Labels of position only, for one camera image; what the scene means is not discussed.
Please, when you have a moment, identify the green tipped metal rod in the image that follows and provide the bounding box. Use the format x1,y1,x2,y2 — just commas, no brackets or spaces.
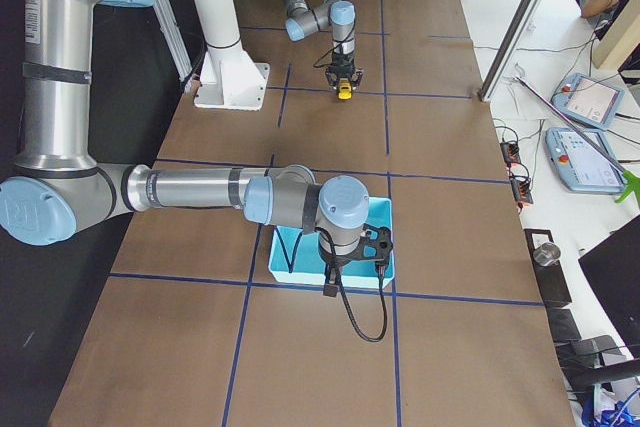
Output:
516,77,639,203

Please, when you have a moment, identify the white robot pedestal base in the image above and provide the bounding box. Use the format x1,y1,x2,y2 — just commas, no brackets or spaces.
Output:
194,0,270,111

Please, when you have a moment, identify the light blue plastic bin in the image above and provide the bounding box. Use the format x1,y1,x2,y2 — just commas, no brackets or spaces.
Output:
267,196,396,291

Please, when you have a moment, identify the black camera cable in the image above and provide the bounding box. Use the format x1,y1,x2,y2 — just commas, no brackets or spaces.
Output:
324,266,389,344

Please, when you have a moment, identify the teach pendant lower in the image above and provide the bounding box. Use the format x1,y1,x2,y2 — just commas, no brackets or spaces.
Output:
545,127,625,194

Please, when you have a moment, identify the silver metal cylinder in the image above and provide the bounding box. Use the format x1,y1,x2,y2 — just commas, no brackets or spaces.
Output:
532,242,561,267

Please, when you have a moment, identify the aluminium frame post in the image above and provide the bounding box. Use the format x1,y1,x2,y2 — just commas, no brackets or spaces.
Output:
478,0,541,102

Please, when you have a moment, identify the black orange connector box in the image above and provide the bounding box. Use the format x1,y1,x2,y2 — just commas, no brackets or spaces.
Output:
509,175,533,207
500,141,521,166

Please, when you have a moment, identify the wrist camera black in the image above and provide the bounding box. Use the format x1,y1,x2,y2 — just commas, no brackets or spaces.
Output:
356,224,393,279

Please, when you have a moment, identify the teach pendant upper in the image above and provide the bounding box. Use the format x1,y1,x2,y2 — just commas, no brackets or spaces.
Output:
551,73,624,130

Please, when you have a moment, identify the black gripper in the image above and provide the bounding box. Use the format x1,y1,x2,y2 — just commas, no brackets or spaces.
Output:
325,51,363,93
319,242,364,273

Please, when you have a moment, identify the yellow beetle toy car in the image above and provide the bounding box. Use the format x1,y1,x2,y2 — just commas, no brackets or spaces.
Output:
336,77,354,100

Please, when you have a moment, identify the teach pendant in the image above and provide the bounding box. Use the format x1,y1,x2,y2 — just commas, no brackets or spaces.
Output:
545,127,625,194
551,73,624,130

